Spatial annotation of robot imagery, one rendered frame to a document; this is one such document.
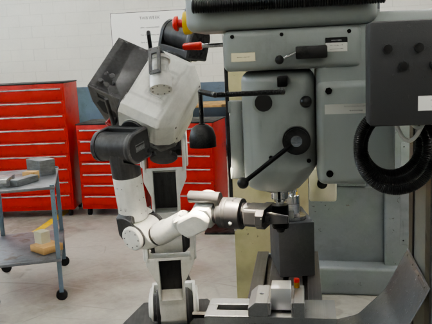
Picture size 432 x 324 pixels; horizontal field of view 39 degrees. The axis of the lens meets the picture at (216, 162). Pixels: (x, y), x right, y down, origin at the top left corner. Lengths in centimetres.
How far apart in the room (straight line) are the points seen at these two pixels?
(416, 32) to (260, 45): 41
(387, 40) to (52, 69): 1042
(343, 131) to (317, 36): 24
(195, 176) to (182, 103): 443
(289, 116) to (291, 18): 24
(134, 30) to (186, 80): 910
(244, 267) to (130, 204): 178
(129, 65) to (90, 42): 929
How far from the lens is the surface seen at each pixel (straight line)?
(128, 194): 189
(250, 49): 153
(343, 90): 154
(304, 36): 153
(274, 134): 157
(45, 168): 482
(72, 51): 1137
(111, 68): 198
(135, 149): 185
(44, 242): 473
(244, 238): 354
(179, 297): 246
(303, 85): 156
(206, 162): 627
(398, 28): 129
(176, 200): 231
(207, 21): 154
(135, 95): 192
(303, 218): 210
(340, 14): 153
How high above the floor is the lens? 168
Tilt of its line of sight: 10 degrees down
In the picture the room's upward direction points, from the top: 3 degrees counter-clockwise
